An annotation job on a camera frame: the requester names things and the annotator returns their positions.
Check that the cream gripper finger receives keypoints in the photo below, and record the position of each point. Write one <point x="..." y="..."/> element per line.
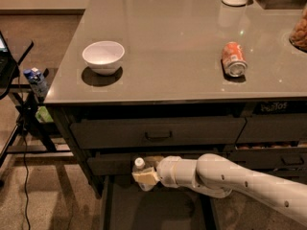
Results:
<point x="147" y="176"/>
<point x="153" y="161"/>

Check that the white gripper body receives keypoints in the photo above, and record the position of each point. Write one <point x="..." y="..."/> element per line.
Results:
<point x="166" y="171"/>

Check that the clear plastic water bottle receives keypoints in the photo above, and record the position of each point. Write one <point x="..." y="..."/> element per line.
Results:
<point x="139" y="165"/>

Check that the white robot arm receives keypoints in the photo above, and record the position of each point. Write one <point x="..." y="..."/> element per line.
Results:
<point x="216" y="176"/>

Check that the dark top left drawer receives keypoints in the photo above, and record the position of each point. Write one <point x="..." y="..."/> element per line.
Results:
<point x="132" y="133"/>

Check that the dark drawer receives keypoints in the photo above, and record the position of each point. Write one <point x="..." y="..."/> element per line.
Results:
<point x="122" y="163"/>
<point x="296" y="176"/>
<point x="274" y="128"/>
<point x="269" y="159"/>
<point x="132" y="133"/>

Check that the open bottom left drawer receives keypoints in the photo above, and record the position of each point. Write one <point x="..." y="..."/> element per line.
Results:
<point x="124" y="206"/>

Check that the dark middle left drawer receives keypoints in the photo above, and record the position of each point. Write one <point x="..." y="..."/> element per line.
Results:
<point x="122" y="163"/>

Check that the dark top right drawer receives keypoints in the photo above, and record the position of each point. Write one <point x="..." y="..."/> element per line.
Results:
<point x="274" y="128"/>

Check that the dark middle right drawer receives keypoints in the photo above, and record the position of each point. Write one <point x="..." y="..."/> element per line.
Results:
<point x="269" y="159"/>

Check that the dark bottom right drawer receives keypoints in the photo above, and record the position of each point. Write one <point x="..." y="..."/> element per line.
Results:
<point x="296" y="176"/>

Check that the blue bottle on shelf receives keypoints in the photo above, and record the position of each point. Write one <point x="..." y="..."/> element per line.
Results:
<point x="37" y="82"/>

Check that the white ceramic bowl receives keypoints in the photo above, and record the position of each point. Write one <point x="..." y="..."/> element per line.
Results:
<point x="104" y="57"/>

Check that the green packet on shelf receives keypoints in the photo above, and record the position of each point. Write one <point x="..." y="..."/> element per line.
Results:
<point x="43" y="115"/>

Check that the orange soda can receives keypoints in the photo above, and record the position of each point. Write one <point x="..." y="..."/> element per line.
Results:
<point x="233" y="60"/>

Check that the black side table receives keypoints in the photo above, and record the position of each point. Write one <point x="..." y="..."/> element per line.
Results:
<point x="13" y="53"/>

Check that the glass jar of snacks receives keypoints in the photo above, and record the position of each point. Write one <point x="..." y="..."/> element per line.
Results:
<point x="298" y="36"/>

